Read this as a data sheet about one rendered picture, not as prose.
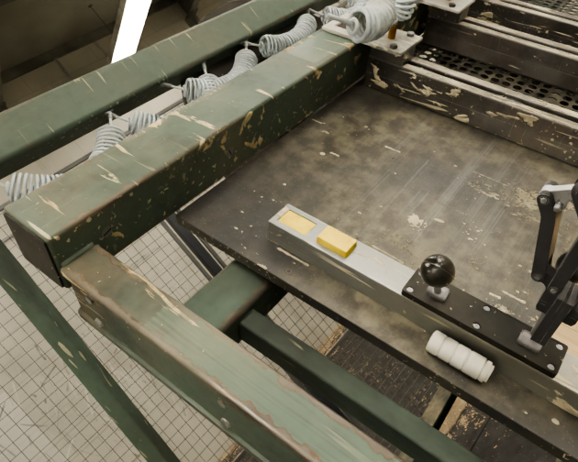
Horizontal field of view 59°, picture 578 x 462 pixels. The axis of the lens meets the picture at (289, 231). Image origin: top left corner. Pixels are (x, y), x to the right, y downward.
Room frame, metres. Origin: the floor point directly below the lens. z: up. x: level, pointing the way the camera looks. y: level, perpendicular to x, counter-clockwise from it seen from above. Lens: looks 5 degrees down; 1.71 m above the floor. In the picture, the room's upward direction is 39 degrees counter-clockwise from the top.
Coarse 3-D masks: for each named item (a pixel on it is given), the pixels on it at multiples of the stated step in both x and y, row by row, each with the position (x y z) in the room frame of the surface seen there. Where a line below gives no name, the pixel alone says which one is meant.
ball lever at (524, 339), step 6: (558, 258) 0.56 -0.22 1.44; (558, 264) 0.55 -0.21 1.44; (576, 270) 0.54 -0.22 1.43; (576, 276) 0.54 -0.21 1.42; (576, 282) 0.54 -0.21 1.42; (534, 324) 0.58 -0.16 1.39; (522, 330) 0.59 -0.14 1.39; (522, 336) 0.58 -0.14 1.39; (528, 336) 0.58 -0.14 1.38; (522, 342) 0.58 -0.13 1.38; (528, 342) 0.58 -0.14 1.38; (534, 342) 0.57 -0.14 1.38; (528, 348) 0.58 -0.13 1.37; (534, 348) 0.57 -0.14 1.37; (540, 348) 0.57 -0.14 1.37
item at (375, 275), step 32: (320, 224) 0.75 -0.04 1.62; (320, 256) 0.72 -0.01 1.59; (352, 256) 0.70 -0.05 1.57; (384, 256) 0.70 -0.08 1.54; (384, 288) 0.67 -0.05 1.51; (416, 320) 0.66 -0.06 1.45; (480, 352) 0.61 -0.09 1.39; (544, 384) 0.57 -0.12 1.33; (576, 384) 0.55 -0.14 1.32; (576, 416) 0.56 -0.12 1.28
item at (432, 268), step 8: (432, 256) 0.55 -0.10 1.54; (440, 256) 0.54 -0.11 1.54; (424, 264) 0.55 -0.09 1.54; (432, 264) 0.54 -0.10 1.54; (440, 264) 0.54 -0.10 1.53; (448, 264) 0.54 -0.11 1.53; (424, 272) 0.54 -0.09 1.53; (432, 272) 0.54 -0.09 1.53; (440, 272) 0.53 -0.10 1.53; (448, 272) 0.53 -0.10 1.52; (424, 280) 0.55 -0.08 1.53; (432, 280) 0.54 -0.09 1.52; (440, 280) 0.54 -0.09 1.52; (448, 280) 0.54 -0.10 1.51; (432, 288) 0.64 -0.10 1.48; (440, 288) 0.61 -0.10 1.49; (432, 296) 0.64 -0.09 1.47; (440, 296) 0.63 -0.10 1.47
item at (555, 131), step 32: (384, 64) 1.08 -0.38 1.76; (416, 64) 1.07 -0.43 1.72; (416, 96) 1.07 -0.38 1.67; (448, 96) 1.02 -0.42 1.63; (480, 96) 0.98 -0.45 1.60; (512, 96) 0.97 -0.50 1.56; (480, 128) 1.01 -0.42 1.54; (512, 128) 0.97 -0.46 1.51; (544, 128) 0.93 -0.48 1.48; (576, 128) 0.89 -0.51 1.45; (576, 160) 0.92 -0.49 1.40
